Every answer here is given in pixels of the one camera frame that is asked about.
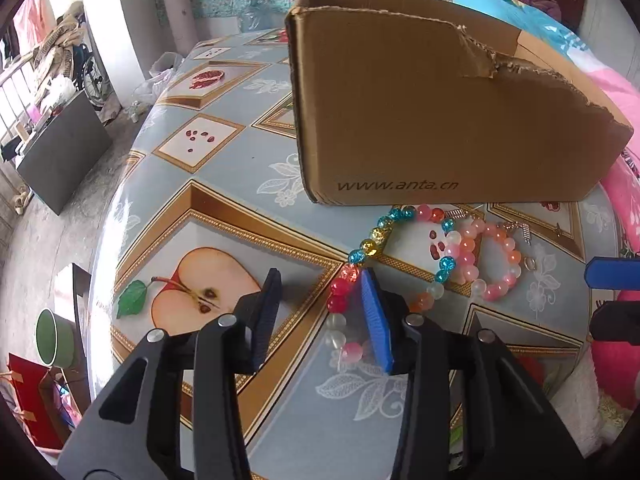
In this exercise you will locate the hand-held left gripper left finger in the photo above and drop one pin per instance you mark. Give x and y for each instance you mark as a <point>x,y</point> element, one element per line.
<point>265,310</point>

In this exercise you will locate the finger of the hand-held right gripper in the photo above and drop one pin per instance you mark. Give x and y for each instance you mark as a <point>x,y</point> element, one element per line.
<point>617,322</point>
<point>615,272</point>

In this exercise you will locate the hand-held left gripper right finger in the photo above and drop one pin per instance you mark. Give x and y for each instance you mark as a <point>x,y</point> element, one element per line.
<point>375,315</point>

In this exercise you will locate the torn cardboard box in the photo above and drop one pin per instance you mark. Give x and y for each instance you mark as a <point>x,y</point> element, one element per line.
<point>425,110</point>

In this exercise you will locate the cream fleece garment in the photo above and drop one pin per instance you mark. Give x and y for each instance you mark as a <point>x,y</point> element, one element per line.
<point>580,400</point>

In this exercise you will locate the fruit print tablecloth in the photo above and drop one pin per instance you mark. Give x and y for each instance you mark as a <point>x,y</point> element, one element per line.
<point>240,200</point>

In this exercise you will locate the pink blanket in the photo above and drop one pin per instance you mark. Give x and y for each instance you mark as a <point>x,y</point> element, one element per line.
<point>615,85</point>

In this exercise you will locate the green bucket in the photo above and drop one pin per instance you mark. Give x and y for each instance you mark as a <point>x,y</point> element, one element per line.
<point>60,350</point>

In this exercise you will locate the small open cardboard box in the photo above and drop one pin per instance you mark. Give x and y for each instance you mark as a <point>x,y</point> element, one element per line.
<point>50,385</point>

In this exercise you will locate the dark grey cabinet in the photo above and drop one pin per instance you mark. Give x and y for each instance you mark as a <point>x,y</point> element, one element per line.
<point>65,160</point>

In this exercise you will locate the clear plastic bag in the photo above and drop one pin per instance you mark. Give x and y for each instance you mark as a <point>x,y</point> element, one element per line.
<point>160,80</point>

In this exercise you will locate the blue blanket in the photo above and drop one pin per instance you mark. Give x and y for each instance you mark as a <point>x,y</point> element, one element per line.
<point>540,30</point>

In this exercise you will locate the beige shoes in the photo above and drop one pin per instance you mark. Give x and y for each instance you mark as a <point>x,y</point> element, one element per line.
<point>21,202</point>

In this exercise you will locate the wheelchair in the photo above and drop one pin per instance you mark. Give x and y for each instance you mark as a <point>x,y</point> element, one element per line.
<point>95,85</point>

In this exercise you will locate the clear empty water jug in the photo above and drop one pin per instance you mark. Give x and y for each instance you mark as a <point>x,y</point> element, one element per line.
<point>255,20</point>

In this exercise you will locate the metal window railing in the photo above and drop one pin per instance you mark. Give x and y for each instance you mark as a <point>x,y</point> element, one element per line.
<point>15,110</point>

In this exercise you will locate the pile of blankets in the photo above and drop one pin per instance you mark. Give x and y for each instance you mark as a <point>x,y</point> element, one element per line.
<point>55,35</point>

